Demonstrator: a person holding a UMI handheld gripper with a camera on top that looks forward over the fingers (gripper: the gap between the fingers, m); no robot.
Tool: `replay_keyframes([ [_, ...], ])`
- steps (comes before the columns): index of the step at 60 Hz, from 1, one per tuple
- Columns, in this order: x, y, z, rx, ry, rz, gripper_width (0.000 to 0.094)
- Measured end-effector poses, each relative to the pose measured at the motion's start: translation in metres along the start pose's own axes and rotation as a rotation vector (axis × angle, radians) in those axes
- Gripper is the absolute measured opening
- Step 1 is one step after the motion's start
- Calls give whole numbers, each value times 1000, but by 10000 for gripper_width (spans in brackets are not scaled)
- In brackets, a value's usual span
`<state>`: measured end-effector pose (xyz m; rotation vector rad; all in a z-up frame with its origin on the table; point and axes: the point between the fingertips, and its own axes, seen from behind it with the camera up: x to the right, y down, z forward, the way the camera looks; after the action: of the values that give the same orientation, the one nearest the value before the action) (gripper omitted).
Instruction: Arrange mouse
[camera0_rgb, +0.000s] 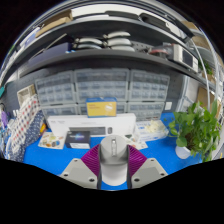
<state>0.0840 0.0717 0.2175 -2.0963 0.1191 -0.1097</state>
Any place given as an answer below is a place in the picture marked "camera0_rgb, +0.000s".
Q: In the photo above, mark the white blue glove box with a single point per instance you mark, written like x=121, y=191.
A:
x=151, y=131

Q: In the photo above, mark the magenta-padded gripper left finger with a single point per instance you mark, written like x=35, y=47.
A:
x=76, y=173

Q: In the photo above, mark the long white keyboard box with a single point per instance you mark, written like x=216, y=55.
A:
x=66, y=121

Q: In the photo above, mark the grey metal shelf unit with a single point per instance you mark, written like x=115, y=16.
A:
x=100, y=55

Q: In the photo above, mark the small black box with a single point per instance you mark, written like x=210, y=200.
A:
x=77, y=140

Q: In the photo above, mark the yellow blue box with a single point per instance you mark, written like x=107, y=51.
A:
x=101, y=108

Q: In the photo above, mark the red white checkered cloth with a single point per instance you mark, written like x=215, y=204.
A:
x=23, y=120

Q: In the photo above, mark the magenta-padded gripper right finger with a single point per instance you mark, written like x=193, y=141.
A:
x=150, y=171

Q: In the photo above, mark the white computer mouse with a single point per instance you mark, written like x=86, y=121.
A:
x=113, y=166

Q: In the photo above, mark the dark blue dotted cloth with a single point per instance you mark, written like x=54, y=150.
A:
x=30, y=136

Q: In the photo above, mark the beige woven basket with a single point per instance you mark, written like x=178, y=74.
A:
x=26, y=95

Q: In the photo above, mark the green plant in white pot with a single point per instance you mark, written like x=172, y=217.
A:
x=196, y=130

